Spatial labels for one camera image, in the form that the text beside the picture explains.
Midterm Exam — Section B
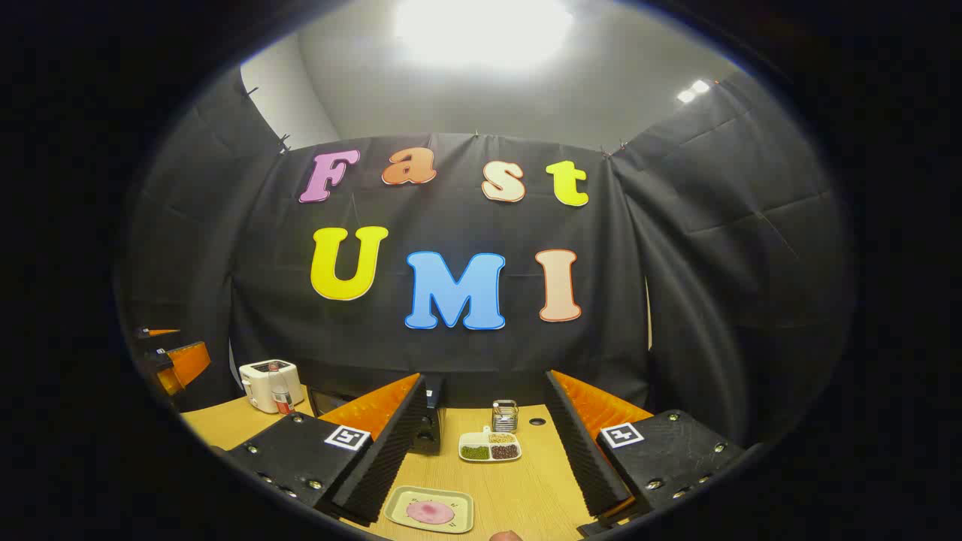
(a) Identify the white toaster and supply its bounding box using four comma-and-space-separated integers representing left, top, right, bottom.
239, 359, 305, 414

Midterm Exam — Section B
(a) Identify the black electric oven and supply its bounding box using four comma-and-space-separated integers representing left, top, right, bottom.
308, 376, 446, 456

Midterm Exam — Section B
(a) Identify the large ceiling light panel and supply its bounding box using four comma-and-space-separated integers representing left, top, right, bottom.
395, 0, 576, 72

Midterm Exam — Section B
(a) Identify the white divided dish with beans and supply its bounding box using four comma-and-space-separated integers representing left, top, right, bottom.
458, 430, 522, 463

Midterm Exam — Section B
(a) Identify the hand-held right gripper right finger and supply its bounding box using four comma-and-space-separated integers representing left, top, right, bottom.
545, 370, 746, 538

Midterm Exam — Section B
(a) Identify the pink ham slice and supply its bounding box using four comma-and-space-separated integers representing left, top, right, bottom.
406, 500, 456, 525

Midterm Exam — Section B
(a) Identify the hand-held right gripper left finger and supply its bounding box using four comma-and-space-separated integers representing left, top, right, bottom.
225, 373, 428, 525

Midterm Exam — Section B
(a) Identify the clear bottle with red label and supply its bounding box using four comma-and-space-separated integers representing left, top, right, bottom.
269, 362, 295, 416

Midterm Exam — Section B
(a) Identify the cream square plate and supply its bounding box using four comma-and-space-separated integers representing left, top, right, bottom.
383, 486, 475, 534

